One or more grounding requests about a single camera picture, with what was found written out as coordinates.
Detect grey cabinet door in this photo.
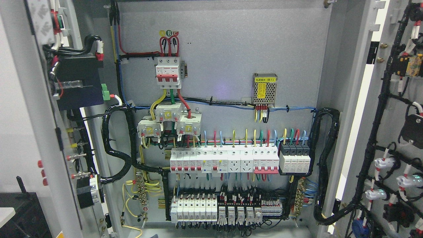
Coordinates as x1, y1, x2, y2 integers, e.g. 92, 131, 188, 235
311, 0, 422, 238
1, 0, 109, 238

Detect white current transformers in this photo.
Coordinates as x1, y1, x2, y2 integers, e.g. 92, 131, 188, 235
137, 102, 202, 141

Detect white socket breaker row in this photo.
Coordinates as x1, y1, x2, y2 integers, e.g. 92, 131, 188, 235
170, 145, 279, 176

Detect metal mesh power supply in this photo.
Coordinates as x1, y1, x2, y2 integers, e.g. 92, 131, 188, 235
252, 73, 278, 105

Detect red main circuit breaker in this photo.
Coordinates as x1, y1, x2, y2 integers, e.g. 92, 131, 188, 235
155, 57, 187, 90

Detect lower relay terminal row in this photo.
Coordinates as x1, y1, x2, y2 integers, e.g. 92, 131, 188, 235
170, 185, 284, 231

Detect black white surge protector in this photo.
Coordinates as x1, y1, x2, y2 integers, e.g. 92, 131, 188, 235
279, 143, 311, 175

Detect brass ground terminal bar left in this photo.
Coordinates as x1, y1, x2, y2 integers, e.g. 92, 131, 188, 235
135, 172, 148, 222

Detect brass ground terminal bar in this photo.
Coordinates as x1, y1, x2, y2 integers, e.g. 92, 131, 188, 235
294, 178, 305, 211
135, 172, 148, 222

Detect brass ground terminal bar right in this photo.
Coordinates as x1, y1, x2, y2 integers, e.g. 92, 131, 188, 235
294, 178, 305, 211

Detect black digital power meter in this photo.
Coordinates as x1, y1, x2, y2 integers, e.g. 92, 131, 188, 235
56, 53, 104, 110

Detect black box at left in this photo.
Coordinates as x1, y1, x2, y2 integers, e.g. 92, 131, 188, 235
0, 176, 52, 238

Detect black cable conduit left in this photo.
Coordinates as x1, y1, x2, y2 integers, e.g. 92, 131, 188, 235
99, 104, 172, 221

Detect black cable conduit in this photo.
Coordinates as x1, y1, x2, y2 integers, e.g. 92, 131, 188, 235
309, 108, 361, 226
99, 104, 172, 221

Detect black cable conduit right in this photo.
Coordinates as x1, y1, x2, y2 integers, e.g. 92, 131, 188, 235
309, 108, 361, 226

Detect white rotary selector switch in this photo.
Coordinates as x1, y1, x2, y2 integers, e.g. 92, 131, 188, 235
76, 175, 100, 209

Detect red terminal post block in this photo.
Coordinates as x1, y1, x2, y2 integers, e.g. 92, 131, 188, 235
37, 160, 48, 186

